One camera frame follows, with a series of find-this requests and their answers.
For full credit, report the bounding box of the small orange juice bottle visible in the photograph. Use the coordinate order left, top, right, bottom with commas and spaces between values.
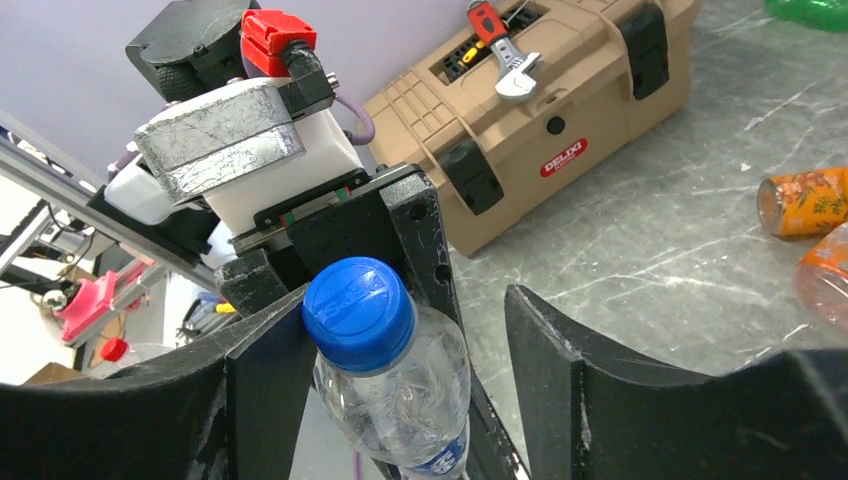
757, 167, 847, 237

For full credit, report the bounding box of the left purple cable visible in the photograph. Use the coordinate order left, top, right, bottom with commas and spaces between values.
331, 89, 378, 147

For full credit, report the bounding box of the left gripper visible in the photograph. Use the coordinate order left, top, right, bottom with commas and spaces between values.
214, 165, 529, 479

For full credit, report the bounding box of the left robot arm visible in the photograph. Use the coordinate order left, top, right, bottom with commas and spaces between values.
125, 1, 459, 318

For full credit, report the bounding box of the small blue label bottle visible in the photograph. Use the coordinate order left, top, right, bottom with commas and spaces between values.
302, 256, 471, 479

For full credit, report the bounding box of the tan plastic toolbox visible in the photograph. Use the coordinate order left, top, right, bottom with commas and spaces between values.
365, 1, 700, 255

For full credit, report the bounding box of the large orange label bottle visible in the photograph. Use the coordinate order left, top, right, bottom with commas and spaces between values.
794, 223, 847, 330

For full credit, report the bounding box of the green plastic bottle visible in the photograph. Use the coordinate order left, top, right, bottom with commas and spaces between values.
765, 0, 847, 33

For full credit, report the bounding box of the red handled adjustable wrench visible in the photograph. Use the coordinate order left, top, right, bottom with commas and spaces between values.
467, 1, 541, 102

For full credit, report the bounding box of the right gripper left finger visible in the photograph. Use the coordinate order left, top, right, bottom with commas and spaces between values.
1, 290, 316, 479

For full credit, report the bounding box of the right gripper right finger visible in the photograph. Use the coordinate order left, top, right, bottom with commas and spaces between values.
504, 285, 847, 479

